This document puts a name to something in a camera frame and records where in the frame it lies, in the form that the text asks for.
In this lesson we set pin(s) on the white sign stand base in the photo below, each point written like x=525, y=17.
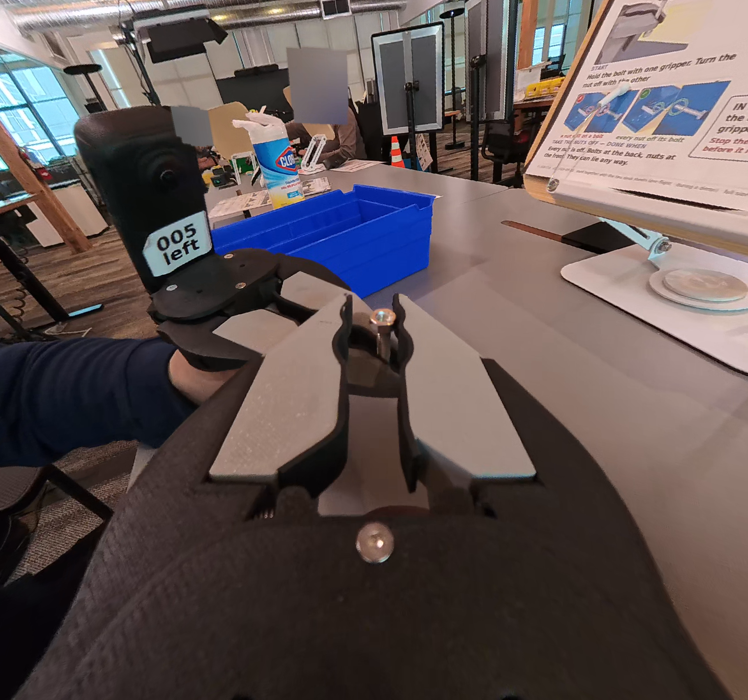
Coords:
x=613, y=285

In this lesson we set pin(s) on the silver bolt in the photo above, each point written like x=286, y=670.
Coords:
x=383, y=317

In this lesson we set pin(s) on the orange traffic cone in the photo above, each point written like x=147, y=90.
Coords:
x=397, y=156

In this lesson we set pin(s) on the white printed placard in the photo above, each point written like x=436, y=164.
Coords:
x=423, y=153

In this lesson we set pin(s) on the disinfecting wipes canister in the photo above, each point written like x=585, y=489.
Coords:
x=277, y=168

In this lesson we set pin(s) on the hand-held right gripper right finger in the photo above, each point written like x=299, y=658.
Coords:
x=467, y=419

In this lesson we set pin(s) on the wooden support post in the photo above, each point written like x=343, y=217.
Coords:
x=41, y=191

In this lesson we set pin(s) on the white folding phone stand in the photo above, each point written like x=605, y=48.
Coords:
x=312, y=156

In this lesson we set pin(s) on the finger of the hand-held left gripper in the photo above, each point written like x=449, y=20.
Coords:
x=257, y=332
x=309, y=294

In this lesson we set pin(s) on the black studio light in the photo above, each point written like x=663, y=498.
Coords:
x=175, y=40

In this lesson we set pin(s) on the grey panel on black stand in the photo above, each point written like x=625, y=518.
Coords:
x=409, y=80
x=494, y=51

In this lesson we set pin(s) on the blue plastic bin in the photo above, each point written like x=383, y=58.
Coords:
x=362, y=244

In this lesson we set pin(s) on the person's left hand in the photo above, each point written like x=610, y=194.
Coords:
x=190, y=381

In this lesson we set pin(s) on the person's left forearm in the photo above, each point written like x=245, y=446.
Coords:
x=76, y=396

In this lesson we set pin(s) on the wooden instruction sign board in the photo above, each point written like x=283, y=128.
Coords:
x=654, y=69

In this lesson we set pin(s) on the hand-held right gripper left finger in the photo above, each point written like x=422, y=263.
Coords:
x=280, y=413

